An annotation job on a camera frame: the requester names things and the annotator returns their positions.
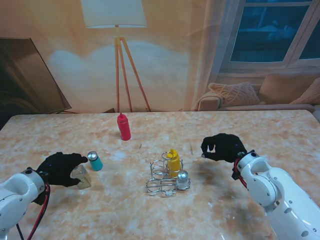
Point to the clear shaker with silver cap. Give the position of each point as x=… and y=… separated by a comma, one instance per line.
x=182, y=178

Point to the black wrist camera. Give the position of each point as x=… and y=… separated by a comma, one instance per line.
x=236, y=173
x=40, y=198

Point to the teal shaker with silver cap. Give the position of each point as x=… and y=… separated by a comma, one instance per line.
x=95, y=163

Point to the yellow squeeze bottle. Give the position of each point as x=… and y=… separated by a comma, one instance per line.
x=173, y=163

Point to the sheer beige curtain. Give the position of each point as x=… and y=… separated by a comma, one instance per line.
x=205, y=50

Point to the beige sofa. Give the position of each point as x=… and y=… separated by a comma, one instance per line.
x=282, y=90

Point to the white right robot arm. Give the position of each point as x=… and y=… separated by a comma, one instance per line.
x=280, y=197

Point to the clear square seasoning bottle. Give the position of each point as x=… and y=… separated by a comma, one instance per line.
x=83, y=177

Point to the red squeeze bottle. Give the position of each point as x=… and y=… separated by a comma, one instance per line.
x=123, y=127

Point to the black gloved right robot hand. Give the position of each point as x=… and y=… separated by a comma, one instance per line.
x=227, y=147

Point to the tripod floor lamp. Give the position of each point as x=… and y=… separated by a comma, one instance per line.
x=115, y=12

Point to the beige knit cushion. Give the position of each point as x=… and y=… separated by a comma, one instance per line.
x=310, y=95
x=235, y=93

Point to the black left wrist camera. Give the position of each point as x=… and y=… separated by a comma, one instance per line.
x=40, y=198

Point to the white framed window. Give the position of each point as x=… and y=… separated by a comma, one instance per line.
x=262, y=32

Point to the dark flat television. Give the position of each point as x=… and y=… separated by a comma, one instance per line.
x=22, y=80

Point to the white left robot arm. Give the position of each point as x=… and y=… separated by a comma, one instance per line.
x=15, y=195

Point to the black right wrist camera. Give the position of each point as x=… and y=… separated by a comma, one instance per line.
x=236, y=173

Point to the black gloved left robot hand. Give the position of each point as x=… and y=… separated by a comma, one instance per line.
x=60, y=168

